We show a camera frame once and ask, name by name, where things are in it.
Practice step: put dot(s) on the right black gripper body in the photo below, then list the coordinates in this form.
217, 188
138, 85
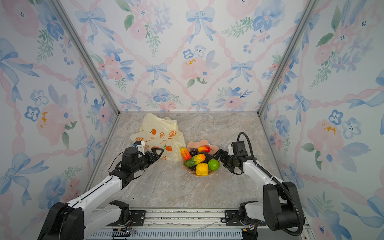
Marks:
229, 160

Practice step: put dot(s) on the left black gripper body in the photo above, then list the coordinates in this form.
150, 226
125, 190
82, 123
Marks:
144, 161

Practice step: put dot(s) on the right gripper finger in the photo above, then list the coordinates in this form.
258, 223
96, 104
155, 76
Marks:
219, 155
230, 168

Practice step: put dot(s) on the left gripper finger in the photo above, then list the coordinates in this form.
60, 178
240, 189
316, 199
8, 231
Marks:
153, 159
155, 151

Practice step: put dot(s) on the green lime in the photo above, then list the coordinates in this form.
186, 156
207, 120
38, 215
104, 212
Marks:
213, 165

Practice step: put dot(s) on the cream plastic bag orange print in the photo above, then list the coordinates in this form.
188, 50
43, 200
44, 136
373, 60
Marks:
161, 133

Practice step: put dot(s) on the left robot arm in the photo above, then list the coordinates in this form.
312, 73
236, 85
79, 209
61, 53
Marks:
79, 218

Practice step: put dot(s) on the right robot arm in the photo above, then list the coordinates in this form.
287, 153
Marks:
280, 208

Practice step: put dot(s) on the pink flower-shaped plate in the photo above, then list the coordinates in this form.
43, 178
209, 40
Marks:
195, 145

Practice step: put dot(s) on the yellow bell pepper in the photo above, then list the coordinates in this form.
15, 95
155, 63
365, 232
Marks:
202, 169

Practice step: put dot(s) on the dark purple grape bunch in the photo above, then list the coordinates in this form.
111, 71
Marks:
194, 152

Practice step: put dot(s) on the green orange mango fruit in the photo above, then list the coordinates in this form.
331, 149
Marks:
197, 159

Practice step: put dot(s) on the orange red mango fruit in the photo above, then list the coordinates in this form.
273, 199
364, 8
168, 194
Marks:
185, 154

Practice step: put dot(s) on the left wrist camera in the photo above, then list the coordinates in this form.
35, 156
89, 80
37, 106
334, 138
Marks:
140, 145

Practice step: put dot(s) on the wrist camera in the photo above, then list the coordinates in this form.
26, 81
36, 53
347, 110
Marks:
140, 145
238, 149

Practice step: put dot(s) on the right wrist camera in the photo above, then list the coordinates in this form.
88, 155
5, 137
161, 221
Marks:
238, 149

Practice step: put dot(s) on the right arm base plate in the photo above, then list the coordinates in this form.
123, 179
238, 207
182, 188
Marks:
237, 218

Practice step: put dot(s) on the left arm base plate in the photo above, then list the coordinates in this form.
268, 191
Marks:
135, 218

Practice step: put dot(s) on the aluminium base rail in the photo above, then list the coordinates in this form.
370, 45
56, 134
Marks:
191, 224

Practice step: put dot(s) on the left aluminium corner post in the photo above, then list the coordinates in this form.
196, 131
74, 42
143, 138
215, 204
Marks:
64, 19

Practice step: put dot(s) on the aluminium corner post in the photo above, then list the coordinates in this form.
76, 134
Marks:
291, 47
64, 19

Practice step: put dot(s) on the right aluminium corner post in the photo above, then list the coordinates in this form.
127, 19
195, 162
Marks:
291, 47

